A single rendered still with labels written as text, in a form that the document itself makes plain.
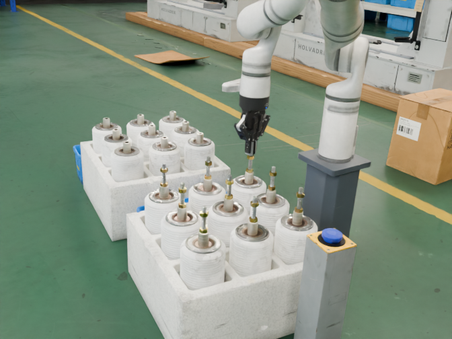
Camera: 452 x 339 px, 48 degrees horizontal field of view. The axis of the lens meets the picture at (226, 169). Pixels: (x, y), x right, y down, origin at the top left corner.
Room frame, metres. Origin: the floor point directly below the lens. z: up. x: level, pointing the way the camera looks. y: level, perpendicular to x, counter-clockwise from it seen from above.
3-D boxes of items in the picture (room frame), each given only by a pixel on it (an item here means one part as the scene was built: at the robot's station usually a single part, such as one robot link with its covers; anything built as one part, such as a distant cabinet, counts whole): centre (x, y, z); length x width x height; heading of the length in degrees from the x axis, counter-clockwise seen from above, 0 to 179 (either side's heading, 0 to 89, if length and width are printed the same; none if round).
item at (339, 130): (1.33, -0.30, 0.39); 0.09 x 0.09 x 0.17; 35
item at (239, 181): (1.24, -0.06, 0.25); 0.08 x 0.08 x 0.01
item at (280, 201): (1.14, -0.11, 0.25); 0.08 x 0.08 x 0.01
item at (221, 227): (1.08, -0.01, 0.16); 0.10 x 0.10 x 0.18
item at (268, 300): (1.08, -0.01, 0.09); 0.39 x 0.39 x 0.18; 28
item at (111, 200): (1.57, 0.25, 0.09); 0.39 x 0.39 x 0.18; 28
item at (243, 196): (1.24, -0.06, 0.16); 0.10 x 0.10 x 0.18
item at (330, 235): (0.86, -0.21, 0.32); 0.04 x 0.04 x 0.02
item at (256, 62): (1.24, -0.07, 0.62); 0.09 x 0.07 x 0.15; 116
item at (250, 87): (1.25, -0.05, 0.52); 0.11 x 0.09 x 0.06; 52
